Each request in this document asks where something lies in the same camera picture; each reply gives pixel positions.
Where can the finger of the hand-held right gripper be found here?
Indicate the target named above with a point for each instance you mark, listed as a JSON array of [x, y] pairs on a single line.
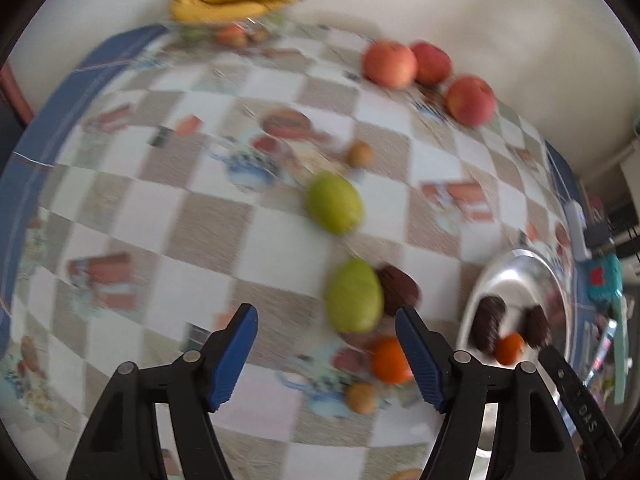
[[580, 410]]

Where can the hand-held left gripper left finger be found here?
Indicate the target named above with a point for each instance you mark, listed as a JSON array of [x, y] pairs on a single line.
[[235, 355]]

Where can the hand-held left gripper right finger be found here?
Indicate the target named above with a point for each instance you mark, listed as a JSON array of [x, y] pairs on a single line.
[[420, 360]]

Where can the small orange mandarin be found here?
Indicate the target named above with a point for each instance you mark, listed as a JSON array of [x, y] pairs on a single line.
[[390, 360], [510, 349]]

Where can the small brown round fruit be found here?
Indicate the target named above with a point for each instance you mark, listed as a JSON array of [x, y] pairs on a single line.
[[360, 154], [361, 397]]

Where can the dark brown date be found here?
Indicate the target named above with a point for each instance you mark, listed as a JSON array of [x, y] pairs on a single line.
[[400, 287], [537, 326], [487, 322]]

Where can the green pear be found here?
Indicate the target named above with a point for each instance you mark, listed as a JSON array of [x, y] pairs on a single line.
[[334, 202], [354, 296]]

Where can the round metal plate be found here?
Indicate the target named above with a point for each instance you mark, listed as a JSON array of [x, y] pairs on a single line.
[[520, 280]]

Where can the teal plastic item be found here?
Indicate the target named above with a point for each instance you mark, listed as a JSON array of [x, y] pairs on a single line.
[[605, 277]]

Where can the checkered printed tablecloth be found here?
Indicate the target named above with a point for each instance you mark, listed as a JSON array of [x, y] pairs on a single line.
[[200, 210]]

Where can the black plug adapter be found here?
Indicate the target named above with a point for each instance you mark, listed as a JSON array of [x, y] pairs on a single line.
[[600, 235]]

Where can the white power strip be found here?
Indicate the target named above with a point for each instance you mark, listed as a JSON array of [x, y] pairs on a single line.
[[576, 230]]

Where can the red apple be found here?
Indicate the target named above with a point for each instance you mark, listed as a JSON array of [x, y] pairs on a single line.
[[432, 62], [471, 100], [389, 65]]

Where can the blue tablecloth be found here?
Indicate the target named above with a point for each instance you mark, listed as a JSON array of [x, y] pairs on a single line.
[[65, 110]]

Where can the small reddish fruit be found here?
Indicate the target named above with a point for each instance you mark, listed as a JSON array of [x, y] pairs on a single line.
[[231, 36]]

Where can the small green fruit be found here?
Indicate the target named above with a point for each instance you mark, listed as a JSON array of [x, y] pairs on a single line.
[[190, 35]]

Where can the dark chair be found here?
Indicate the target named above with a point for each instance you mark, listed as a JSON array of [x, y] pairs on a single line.
[[7, 125]]

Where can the clear plastic fruit container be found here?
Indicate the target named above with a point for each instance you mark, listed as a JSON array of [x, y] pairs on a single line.
[[235, 27]]

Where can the reddish padded bar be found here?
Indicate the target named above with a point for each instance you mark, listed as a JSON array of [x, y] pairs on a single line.
[[14, 90]]

